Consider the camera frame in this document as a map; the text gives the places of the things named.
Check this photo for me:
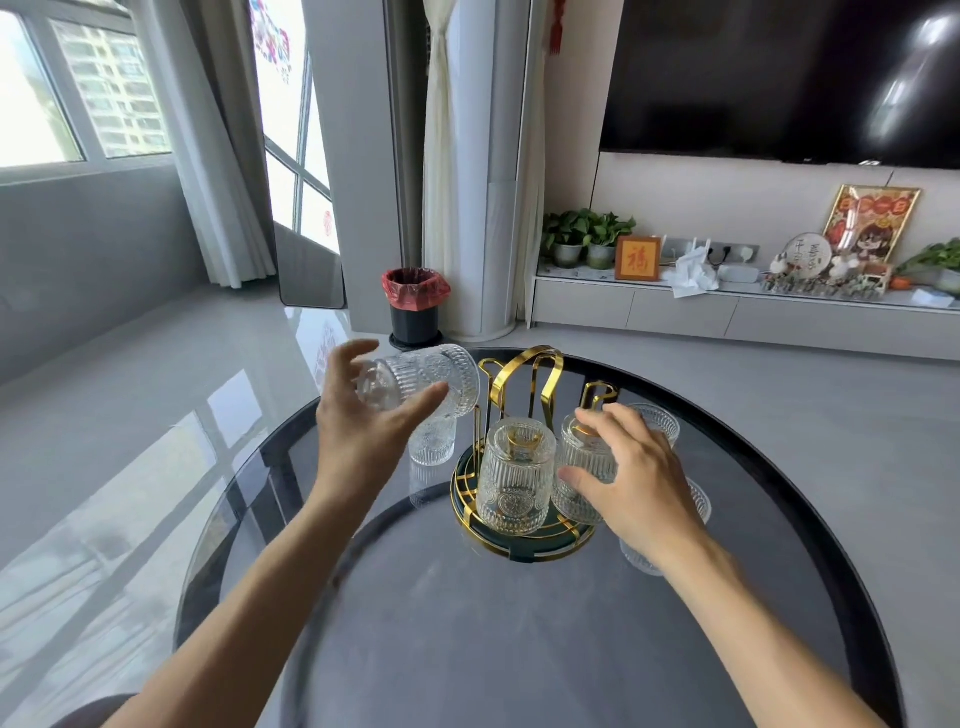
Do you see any crumpled white tissue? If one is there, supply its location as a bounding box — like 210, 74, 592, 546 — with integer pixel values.
669, 247, 722, 300

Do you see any red paper window sticker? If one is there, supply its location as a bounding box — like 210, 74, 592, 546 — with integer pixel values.
251, 0, 295, 85

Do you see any person's right forearm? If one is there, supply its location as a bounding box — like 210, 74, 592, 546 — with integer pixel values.
656, 534, 892, 728

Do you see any grey wall socket strip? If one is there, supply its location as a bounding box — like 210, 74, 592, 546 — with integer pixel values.
663, 237, 761, 265

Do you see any person's left forearm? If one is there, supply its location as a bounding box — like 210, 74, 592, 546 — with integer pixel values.
105, 480, 380, 728

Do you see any green potted plant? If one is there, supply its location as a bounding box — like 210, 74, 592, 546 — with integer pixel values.
585, 213, 638, 272
540, 209, 595, 270

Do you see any gold cup rack green tray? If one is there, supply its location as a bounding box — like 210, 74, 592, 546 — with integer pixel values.
450, 345, 620, 565

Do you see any black bin with red bag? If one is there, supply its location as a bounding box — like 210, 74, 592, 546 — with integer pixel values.
381, 267, 453, 351

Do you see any grey window curtain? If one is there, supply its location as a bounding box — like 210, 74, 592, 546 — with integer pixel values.
133, 0, 279, 291

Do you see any white decorative plate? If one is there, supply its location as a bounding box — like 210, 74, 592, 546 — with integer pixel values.
783, 232, 834, 273

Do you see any person's left hand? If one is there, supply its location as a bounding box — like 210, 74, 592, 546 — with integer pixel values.
315, 339, 450, 516

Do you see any gold framed colourful picture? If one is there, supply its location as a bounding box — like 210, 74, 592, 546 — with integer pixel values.
822, 184, 923, 265

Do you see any cream curtain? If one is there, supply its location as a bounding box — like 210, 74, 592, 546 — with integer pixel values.
421, 0, 461, 277

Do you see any white television cabinet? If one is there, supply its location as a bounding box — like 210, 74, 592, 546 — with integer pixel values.
526, 262, 960, 363

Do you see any person's right hand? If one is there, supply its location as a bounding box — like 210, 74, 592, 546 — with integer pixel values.
556, 403, 715, 576

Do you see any black wall television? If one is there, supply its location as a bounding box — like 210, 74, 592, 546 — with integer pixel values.
599, 0, 960, 171

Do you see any white standing air conditioner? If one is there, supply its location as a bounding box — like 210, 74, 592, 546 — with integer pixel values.
447, 0, 528, 340

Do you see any small framed red character picture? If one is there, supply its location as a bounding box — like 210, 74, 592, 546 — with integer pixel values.
615, 234, 663, 283

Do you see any row of small figurines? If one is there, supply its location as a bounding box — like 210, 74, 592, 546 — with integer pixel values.
760, 253, 895, 300

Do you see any glass balcony door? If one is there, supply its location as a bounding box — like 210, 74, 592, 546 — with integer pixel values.
250, 0, 348, 311

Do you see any white framed window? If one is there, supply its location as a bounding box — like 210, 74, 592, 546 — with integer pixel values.
0, 0, 175, 187

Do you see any leafy green plant white pot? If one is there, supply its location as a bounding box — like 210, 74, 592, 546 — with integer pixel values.
895, 237, 960, 296

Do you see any ribbed clear glass cup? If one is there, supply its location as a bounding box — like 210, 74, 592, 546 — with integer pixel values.
408, 414, 458, 468
626, 403, 681, 451
477, 419, 558, 538
619, 477, 712, 578
355, 343, 481, 423
553, 411, 625, 526

